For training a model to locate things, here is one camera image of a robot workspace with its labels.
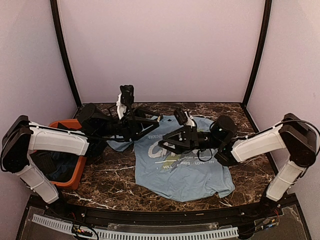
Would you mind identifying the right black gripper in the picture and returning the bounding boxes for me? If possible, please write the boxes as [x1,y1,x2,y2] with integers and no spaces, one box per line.
[158,124,224,154]

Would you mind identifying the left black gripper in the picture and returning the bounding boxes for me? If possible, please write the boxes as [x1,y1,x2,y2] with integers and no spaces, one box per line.
[97,106,164,142]

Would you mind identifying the light blue printed t-shirt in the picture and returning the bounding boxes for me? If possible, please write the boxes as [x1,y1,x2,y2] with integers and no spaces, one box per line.
[108,115,235,202]

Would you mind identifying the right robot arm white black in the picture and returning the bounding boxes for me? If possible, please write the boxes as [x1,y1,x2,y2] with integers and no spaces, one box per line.
[158,111,320,217]

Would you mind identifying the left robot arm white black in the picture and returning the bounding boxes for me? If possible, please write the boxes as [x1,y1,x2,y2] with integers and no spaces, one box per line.
[0,103,163,218]

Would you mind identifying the orange plastic bin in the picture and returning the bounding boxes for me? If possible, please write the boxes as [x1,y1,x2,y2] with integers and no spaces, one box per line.
[32,118,88,192]

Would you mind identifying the dark clothes in bin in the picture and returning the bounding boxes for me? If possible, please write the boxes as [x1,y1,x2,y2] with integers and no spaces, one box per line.
[37,122,81,182]

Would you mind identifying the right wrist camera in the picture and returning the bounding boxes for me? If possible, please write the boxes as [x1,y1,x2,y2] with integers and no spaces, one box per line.
[173,108,197,127]

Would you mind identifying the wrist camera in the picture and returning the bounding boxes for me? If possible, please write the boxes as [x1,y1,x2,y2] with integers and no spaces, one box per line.
[116,84,134,120]
[173,108,197,127]

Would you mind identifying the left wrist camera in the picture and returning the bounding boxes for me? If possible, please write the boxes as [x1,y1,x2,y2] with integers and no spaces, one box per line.
[116,84,134,120]

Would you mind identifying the white slotted cable duct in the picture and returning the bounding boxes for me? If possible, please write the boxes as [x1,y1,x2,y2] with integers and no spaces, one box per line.
[31,214,239,240]

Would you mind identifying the black front table rail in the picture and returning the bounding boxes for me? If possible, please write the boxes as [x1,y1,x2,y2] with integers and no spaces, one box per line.
[19,194,298,235]

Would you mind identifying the black left frame post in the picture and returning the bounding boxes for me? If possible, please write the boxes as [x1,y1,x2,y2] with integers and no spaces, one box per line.
[50,0,82,109]

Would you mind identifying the black frame post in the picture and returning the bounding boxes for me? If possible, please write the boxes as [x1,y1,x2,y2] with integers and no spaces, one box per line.
[50,0,82,109]
[242,0,272,108]

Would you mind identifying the black right frame post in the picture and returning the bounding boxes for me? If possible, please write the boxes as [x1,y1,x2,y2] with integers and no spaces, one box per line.
[242,0,272,108]

